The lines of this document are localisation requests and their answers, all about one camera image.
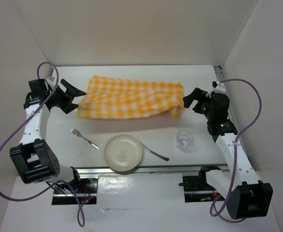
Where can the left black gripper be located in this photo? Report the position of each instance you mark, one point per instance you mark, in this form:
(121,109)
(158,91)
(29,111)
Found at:
(66,106)

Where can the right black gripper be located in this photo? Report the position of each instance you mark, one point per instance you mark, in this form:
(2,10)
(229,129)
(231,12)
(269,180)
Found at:
(197,94)

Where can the yellow white checkered cloth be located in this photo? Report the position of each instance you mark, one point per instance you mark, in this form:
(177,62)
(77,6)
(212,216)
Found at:
(112,98)

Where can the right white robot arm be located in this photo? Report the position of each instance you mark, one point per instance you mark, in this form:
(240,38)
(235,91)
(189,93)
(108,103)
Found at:
(246,195)

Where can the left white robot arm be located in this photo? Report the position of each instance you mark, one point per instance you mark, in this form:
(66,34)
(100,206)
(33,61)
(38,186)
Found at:
(33,158)

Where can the silver fork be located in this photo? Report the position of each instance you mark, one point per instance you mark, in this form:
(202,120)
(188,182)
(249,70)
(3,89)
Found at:
(78,134)

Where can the clear plastic cup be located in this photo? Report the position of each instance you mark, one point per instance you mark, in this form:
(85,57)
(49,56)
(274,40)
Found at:
(185,141)

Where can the silver spoon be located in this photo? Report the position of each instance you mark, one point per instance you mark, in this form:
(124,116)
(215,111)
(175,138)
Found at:
(154,153)

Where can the cream round plate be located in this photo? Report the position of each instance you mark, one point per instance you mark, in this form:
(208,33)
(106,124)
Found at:
(123,153)

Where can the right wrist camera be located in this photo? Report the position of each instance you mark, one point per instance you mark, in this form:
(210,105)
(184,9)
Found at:
(218,87)

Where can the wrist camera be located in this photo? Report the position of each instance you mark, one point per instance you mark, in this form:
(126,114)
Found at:
(40,88)
(218,87)

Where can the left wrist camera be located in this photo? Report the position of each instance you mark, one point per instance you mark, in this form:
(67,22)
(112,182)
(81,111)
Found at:
(40,88)

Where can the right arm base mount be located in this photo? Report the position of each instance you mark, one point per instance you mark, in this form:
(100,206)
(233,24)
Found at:
(197,191)

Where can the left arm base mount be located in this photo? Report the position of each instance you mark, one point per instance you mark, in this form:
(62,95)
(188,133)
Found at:
(85,189)

